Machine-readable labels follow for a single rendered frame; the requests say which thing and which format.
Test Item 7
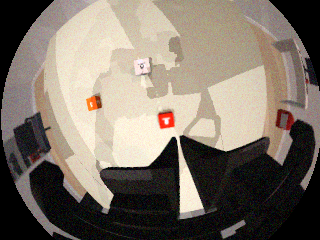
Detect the orange block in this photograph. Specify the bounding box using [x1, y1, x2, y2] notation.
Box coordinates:
[85, 96, 103, 111]

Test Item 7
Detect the pale pink block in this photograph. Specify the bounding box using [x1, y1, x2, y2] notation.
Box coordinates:
[133, 57, 152, 77]

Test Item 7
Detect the red block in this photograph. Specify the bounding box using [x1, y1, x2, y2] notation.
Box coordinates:
[157, 112, 175, 128]

